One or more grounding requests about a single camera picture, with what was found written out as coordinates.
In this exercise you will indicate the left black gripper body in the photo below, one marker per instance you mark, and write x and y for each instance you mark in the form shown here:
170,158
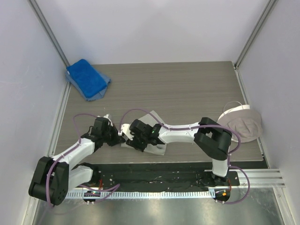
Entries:
110,136

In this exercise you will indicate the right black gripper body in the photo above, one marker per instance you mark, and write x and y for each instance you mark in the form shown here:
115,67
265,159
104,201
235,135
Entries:
139,142

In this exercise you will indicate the grey cloth napkin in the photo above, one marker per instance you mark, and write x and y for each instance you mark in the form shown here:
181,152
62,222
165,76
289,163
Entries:
150,118

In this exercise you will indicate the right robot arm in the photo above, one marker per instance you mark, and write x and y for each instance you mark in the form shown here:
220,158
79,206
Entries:
213,139

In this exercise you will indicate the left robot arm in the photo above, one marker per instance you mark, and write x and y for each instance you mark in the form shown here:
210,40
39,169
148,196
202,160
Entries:
55,176

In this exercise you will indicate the light blue mesh cloth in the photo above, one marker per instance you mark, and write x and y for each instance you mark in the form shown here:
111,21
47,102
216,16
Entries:
97,96

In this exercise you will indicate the blue folded towel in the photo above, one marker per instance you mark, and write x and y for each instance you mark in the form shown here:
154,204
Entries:
86,77

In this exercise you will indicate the grey cloth pile in bowl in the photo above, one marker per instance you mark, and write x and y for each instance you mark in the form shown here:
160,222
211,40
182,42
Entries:
244,120

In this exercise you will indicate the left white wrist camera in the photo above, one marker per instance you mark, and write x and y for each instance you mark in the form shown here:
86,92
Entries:
108,116

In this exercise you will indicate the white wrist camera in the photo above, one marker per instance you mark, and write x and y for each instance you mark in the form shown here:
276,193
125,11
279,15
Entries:
125,132
108,116

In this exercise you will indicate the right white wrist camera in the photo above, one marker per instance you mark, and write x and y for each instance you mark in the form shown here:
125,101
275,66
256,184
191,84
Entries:
125,132

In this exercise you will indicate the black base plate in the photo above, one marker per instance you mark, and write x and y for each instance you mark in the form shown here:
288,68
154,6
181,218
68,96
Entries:
111,174

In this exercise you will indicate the white slotted cable duct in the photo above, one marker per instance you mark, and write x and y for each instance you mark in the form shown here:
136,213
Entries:
85,194

